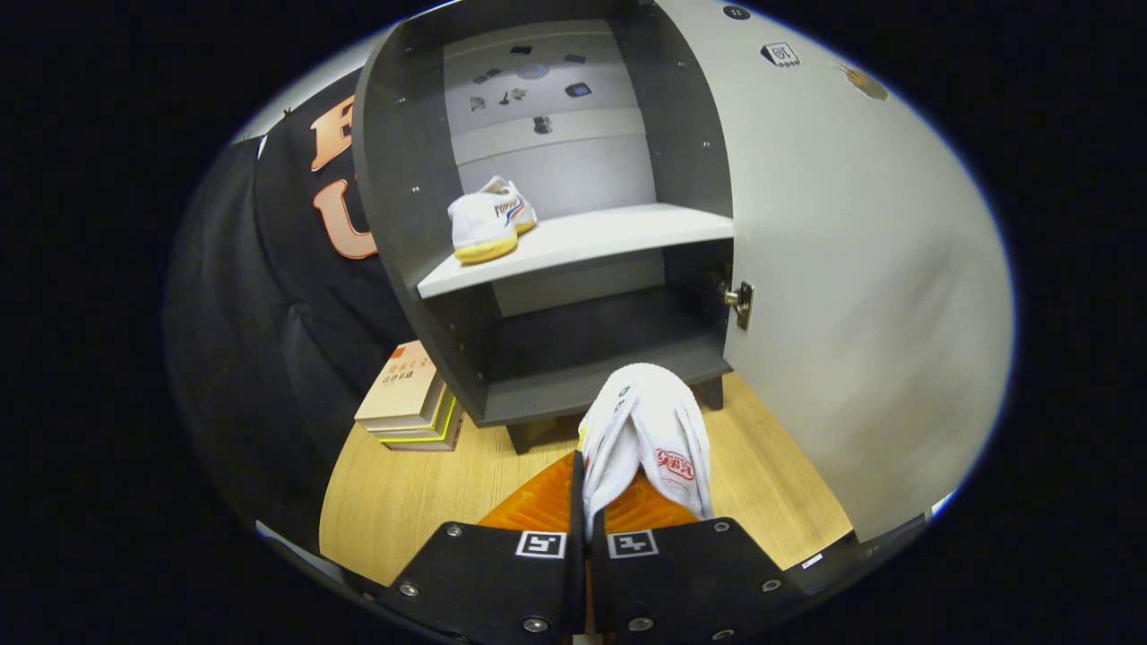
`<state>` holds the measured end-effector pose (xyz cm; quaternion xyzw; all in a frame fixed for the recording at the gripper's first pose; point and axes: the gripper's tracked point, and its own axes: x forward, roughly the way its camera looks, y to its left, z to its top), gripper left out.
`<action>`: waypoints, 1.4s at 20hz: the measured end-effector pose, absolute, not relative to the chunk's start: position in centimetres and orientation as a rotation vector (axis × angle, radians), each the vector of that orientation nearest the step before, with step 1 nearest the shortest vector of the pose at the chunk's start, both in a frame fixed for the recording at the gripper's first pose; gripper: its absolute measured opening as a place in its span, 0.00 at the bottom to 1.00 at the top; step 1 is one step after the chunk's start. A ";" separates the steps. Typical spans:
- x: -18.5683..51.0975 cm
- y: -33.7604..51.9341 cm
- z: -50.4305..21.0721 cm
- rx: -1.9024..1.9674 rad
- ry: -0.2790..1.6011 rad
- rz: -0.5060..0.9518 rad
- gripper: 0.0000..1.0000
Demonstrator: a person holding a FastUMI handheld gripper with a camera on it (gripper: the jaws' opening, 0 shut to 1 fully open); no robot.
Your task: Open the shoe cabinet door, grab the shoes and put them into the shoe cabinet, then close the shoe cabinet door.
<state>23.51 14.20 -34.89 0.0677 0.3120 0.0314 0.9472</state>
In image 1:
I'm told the white canvas shoe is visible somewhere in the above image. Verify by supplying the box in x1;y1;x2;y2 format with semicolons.
447;176;539;265
578;363;715;543

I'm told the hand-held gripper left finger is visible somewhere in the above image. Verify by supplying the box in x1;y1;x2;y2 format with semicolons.
376;451;589;645

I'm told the dark grey shoe cabinet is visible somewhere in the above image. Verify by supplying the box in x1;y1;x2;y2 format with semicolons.
352;0;736;454

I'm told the thin yellow edged book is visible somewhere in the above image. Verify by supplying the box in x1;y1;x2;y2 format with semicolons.
367;387;459;444

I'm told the beige shoe cabinet door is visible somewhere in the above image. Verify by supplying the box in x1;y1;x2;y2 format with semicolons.
659;0;1018;545

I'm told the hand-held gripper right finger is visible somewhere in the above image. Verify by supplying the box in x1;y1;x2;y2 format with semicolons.
591;472;812;645

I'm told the thick beige cover book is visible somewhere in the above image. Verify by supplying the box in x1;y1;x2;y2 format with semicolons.
354;340;447;432

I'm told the black backdrop cloth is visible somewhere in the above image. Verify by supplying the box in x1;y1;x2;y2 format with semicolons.
166;67;422;549

